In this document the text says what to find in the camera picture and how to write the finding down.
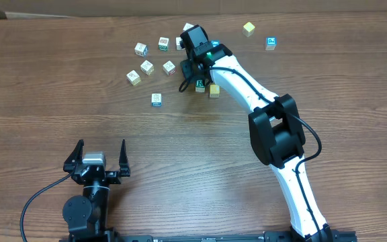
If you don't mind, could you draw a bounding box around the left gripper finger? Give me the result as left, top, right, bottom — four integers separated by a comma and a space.
63, 139, 84, 173
118, 139, 130, 177

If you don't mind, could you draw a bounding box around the green R block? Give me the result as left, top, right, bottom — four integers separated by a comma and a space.
195, 79, 206, 93

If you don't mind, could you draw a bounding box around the wooden block blue front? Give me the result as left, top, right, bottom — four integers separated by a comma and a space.
151, 93, 162, 107

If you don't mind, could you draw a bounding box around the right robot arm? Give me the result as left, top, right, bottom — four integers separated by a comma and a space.
179, 25, 333, 241

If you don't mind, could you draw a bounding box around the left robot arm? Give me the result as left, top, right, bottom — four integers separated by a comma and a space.
62, 139, 130, 241

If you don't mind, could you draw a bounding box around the wooden block top blue side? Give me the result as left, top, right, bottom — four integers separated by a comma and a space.
183, 23, 194, 31

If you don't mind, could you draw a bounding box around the plain wooden block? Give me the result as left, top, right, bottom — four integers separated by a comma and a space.
175, 37, 184, 50

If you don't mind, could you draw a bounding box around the block with green B side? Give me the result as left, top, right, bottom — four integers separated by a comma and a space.
158, 37, 169, 51

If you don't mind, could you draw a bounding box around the wooden block red side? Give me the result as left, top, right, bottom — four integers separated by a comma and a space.
163, 60, 176, 76

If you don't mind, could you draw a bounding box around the wooden block car picture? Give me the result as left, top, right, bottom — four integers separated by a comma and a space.
134, 42, 148, 57

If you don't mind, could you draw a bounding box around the wooden block yellow S side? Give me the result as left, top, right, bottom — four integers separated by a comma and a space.
126, 70, 141, 86

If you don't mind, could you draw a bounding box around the blue P block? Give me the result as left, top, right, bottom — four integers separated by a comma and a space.
265, 37, 277, 51

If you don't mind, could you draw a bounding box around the cardboard backdrop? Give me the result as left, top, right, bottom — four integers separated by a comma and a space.
0, 0, 387, 19

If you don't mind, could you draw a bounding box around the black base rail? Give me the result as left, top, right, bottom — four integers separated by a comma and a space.
60, 230, 357, 242

